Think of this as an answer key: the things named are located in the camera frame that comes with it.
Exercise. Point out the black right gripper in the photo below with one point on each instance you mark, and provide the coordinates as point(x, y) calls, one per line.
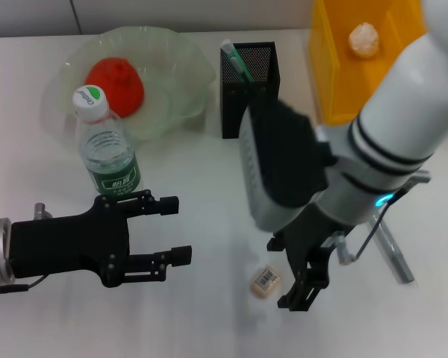
point(310, 250)

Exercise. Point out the clear green-label water bottle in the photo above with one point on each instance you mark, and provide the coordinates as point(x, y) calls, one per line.
point(112, 160)

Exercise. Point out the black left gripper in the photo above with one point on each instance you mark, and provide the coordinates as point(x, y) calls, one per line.
point(71, 248)

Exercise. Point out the orange fruit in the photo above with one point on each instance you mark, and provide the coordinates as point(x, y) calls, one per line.
point(115, 85)

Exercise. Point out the mint green utility knife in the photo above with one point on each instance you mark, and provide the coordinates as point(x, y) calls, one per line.
point(235, 57)

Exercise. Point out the beige eraser with barcode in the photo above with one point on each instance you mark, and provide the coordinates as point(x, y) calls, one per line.
point(265, 282)

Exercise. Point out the white and silver right arm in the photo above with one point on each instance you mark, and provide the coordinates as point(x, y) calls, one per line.
point(403, 112)

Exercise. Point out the silver grey pen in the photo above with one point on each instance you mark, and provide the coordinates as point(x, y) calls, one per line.
point(399, 261)

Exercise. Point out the yellow plastic storage bin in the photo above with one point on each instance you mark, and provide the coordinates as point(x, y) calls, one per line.
point(325, 74)

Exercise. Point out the white paper ball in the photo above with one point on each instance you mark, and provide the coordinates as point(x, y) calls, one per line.
point(364, 41)

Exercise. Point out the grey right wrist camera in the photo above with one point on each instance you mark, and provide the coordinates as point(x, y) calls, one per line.
point(283, 168)

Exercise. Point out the pale green glass fruit plate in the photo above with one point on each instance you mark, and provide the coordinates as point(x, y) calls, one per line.
point(171, 74)

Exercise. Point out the black mesh pen holder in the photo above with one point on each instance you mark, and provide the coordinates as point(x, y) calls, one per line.
point(233, 112)

